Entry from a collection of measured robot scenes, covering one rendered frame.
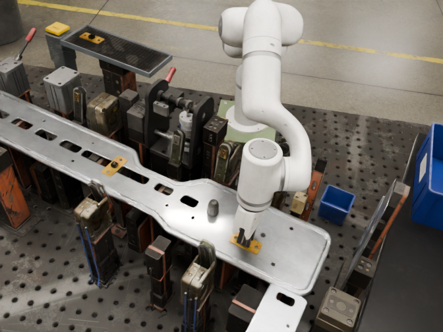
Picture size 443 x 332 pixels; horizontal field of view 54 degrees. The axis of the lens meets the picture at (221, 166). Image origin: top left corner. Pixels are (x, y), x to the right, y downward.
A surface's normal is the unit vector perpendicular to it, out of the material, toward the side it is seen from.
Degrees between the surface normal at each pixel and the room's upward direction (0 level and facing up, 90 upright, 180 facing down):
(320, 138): 0
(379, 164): 0
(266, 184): 90
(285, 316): 0
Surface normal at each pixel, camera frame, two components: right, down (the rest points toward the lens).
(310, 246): 0.07, -0.70
